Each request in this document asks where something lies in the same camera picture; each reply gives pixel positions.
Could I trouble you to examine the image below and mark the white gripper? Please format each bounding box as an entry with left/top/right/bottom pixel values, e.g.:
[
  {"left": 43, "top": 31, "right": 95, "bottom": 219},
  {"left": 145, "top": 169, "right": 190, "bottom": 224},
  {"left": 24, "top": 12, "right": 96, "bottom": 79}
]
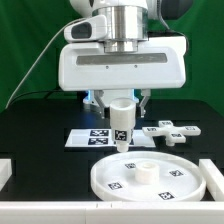
[{"left": 58, "top": 36, "right": 186, "bottom": 118}]

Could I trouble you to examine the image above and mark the white cross-shaped table base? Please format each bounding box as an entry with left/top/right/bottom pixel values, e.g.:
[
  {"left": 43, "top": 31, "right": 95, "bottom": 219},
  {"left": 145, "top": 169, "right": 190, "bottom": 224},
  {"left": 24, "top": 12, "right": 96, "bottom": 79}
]
[{"left": 142, "top": 120, "right": 201, "bottom": 147}]

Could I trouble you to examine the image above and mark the white round table top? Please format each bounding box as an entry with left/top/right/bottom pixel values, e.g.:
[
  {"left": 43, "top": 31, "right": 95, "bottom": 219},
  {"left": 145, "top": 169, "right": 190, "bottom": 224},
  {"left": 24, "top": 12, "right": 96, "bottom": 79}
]
[{"left": 90, "top": 151, "right": 206, "bottom": 202}]

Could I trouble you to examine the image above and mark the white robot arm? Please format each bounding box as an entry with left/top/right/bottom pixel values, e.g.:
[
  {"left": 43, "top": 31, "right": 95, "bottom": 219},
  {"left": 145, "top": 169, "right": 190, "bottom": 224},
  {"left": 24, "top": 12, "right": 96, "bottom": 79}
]
[{"left": 58, "top": 0, "right": 193, "bottom": 117}]

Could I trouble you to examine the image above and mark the white fiducial marker sheet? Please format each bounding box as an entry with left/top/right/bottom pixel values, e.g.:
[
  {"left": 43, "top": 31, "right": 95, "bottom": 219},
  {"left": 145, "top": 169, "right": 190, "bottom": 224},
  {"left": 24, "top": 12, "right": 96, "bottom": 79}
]
[{"left": 65, "top": 129, "right": 155, "bottom": 148}]

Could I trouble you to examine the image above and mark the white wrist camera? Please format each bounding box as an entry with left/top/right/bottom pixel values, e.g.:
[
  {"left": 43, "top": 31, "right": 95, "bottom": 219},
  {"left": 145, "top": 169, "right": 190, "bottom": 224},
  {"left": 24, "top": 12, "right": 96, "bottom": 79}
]
[{"left": 64, "top": 15, "right": 108, "bottom": 43}]

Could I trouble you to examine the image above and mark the white cable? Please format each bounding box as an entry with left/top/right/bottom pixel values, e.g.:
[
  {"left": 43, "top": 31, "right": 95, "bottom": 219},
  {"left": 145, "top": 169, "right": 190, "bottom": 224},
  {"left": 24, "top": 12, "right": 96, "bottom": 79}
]
[{"left": 4, "top": 18, "right": 86, "bottom": 111}]

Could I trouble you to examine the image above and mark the black cable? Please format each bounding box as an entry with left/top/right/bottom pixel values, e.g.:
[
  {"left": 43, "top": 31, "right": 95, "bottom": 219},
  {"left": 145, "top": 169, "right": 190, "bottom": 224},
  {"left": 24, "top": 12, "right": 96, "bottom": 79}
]
[{"left": 6, "top": 88, "right": 63, "bottom": 109}]

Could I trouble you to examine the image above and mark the white fence frame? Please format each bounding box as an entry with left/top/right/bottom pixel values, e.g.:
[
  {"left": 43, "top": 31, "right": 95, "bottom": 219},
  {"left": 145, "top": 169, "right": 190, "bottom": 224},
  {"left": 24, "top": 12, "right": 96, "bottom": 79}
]
[{"left": 0, "top": 159, "right": 224, "bottom": 224}]

